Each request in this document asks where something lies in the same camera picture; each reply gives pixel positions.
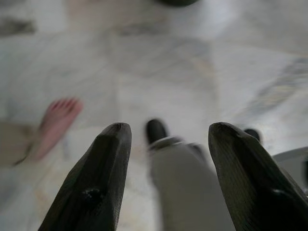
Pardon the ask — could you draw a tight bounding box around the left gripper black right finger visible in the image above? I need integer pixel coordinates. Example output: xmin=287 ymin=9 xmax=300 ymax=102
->
xmin=208 ymin=121 xmax=308 ymax=231

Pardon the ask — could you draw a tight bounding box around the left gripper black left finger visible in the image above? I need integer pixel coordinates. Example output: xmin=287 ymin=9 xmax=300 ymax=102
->
xmin=38 ymin=122 xmax=132 ymax=231

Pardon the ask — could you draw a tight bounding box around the person's bare foot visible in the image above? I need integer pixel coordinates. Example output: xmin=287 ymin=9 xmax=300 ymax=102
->
xmin=32 ymin=97 xmax=84 ymax=161

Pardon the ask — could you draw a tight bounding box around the grey robot left leg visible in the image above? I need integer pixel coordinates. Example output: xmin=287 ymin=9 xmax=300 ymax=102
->
xmin=145 ymin=118 xmax=233 ymax=231

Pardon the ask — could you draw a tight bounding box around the person's beige trouser leg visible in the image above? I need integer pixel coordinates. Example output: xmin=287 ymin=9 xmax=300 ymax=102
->
xmin=0 ymin=121 xmax=36 ymax=167

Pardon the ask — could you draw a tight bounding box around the dark round object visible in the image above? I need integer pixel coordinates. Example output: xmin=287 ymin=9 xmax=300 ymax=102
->
xmin=153 ymin=0 xmax=198 ymax=7

